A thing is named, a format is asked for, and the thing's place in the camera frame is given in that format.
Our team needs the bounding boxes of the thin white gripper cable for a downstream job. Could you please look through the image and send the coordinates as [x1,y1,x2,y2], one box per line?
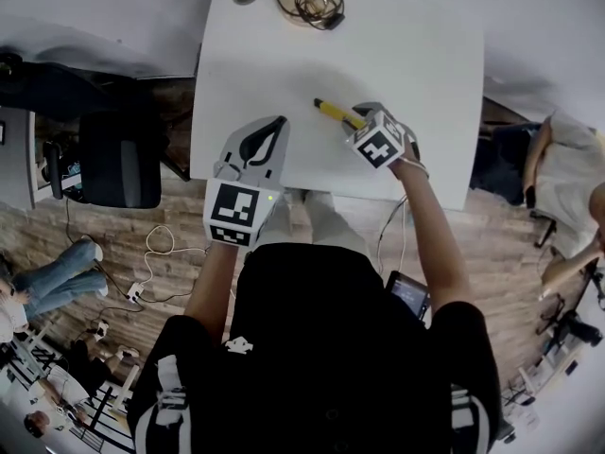
[375,193,410,274]

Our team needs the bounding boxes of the yellow utility knife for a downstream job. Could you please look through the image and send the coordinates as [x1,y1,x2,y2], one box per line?
[313,96,368,131]

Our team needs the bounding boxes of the black camera on tripod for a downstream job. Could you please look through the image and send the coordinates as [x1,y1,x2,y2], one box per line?
[537,267,605,350]

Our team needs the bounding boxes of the person's light trousers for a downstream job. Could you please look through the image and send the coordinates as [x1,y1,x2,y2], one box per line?
[257,188,375,260]

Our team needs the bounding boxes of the white table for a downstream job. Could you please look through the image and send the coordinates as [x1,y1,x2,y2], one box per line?
[188,0,486,213]

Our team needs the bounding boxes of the person's right forearm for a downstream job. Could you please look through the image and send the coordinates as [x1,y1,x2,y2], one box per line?
[389,155,475,319]

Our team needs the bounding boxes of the black office chair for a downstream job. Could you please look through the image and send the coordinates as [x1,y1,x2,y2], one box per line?
[46,108,164,210]

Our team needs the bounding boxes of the white neighbouring desk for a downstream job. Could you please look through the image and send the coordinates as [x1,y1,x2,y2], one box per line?
[0,0,221,80]

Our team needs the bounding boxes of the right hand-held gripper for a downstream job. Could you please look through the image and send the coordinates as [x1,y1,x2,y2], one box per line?
[341,101,421,170]

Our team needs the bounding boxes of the black tablet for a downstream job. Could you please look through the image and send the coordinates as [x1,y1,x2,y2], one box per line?
[386,270,432,322]

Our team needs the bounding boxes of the person's black shirt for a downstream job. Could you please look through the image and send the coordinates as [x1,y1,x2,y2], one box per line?
[126,242,503,454]

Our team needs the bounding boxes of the dark office chair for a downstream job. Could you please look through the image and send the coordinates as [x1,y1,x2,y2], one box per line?
[0,50,147,123]

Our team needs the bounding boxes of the person's left forearm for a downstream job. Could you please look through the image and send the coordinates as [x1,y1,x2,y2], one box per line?
[181,240,252,350]

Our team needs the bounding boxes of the grey cabinet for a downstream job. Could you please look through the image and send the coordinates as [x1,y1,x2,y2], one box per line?
[0,105,40,210]

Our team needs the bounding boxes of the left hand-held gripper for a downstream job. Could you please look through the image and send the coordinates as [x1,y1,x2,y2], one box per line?
[202,114,292,251]

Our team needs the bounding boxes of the coil of dark cables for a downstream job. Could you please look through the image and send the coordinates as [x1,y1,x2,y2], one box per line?
[275,0,347,32]

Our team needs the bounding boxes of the white power cable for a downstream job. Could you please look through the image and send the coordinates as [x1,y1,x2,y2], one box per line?
[141,224,210,298]

